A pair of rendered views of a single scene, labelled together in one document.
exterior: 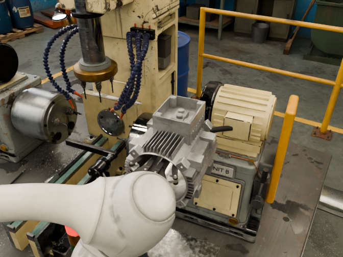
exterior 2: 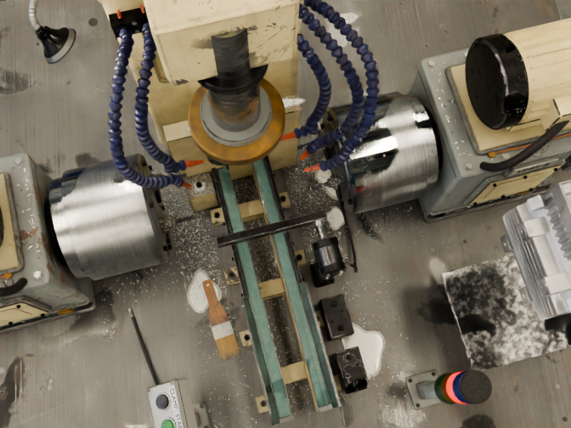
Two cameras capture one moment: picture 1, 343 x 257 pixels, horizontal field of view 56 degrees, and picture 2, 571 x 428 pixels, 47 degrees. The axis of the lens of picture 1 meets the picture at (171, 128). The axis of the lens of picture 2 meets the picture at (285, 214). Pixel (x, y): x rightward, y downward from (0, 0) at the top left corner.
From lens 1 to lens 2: 1.15 m
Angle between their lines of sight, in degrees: 45
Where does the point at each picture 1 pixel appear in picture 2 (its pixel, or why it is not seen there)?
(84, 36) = (240, 104)
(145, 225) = not seen: outside the picture
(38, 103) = (127, 228)
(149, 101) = (286, 70)
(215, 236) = (497, 216)
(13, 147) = (84, 298)
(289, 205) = not seen: hidden behind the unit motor
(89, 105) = (184, 149)
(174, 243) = (497, 280)
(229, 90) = (539, 56)
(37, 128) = (152, 261)
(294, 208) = not seen: hidden behind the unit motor
